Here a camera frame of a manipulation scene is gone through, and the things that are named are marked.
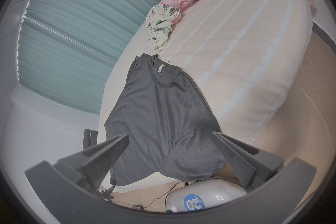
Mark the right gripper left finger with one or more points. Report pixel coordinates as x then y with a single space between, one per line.
99 162

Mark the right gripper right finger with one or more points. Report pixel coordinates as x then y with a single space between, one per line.
244 162

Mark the black T-shirt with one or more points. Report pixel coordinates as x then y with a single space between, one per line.
162 118

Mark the bed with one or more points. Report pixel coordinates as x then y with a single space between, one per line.
236 47

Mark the white printed pyjama garment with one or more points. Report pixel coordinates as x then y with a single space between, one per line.
160 26

